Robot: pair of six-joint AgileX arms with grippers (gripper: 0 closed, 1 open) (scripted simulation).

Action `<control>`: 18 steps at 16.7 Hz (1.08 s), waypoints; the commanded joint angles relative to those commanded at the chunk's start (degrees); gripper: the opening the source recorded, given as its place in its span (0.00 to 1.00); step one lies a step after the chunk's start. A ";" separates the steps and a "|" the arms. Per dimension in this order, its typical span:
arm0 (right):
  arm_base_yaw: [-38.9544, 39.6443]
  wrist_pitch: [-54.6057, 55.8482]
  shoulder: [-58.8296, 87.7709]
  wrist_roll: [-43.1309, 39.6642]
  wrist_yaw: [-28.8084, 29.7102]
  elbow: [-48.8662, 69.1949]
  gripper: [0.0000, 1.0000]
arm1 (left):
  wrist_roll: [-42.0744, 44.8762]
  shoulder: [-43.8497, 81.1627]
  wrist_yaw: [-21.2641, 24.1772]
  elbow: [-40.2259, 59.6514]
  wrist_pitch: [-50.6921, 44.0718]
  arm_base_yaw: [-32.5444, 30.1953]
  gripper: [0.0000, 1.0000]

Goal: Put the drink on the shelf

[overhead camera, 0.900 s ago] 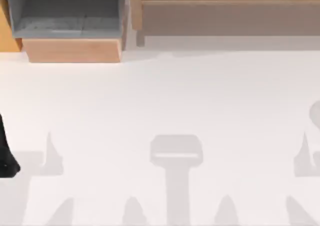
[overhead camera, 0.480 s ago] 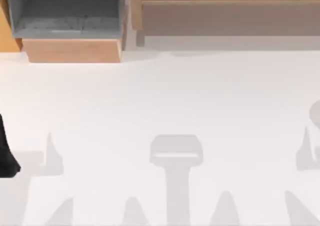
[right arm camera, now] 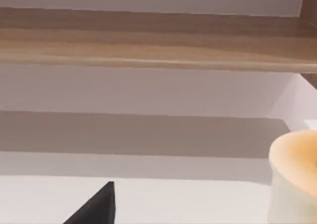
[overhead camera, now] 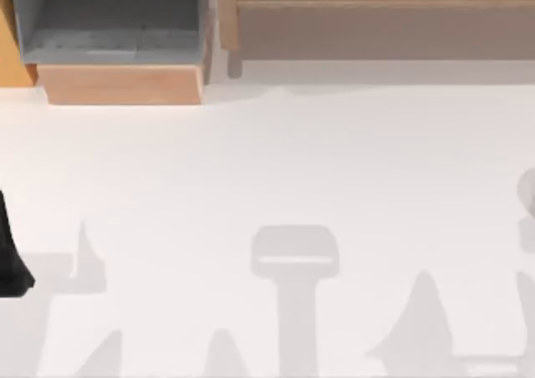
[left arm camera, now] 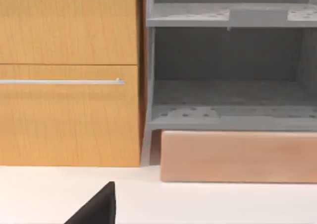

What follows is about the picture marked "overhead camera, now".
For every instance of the wooden cupboard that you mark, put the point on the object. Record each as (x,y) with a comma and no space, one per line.
(376,14)

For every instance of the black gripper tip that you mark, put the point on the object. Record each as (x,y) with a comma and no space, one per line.
(9,265)

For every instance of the pale wooden drawer front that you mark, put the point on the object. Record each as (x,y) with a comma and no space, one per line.
(119,84)

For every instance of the pulled-out drawer with grey inside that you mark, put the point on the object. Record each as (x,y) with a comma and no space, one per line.
(113,22)

